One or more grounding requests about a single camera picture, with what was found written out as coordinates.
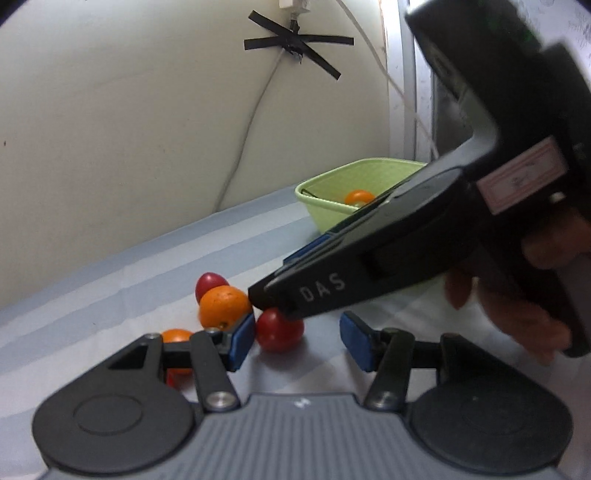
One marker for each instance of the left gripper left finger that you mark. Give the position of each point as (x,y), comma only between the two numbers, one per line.
(121,418)

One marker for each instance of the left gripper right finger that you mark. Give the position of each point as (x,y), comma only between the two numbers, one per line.
(461,403)

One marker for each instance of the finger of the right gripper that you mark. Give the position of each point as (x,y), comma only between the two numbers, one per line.
(322,243)

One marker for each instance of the orange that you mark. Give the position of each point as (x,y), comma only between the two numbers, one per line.
(359,197)

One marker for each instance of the orange tangerine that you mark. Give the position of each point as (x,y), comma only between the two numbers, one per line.
(222,306)

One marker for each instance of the red tomato back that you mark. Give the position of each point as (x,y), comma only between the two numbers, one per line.
(206,282)

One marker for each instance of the orange tomato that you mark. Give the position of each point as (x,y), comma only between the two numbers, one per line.
(176,351)

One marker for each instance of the red cherry tomato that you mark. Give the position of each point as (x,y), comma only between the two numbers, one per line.
(171,380)

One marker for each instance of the right hand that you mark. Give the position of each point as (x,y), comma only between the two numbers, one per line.
(514,310)

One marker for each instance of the green plastic basket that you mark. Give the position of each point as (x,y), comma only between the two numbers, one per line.
(335,195)

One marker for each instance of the striped blue white bedsheet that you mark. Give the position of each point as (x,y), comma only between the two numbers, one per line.
(61,332)

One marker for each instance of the frosted glass sliding door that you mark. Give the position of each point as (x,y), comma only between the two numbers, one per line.
(425,120)

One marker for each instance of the black tape cross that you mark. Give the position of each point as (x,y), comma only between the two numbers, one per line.
(290,39)

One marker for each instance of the white wall socket plug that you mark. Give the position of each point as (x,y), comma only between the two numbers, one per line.
(295,6)

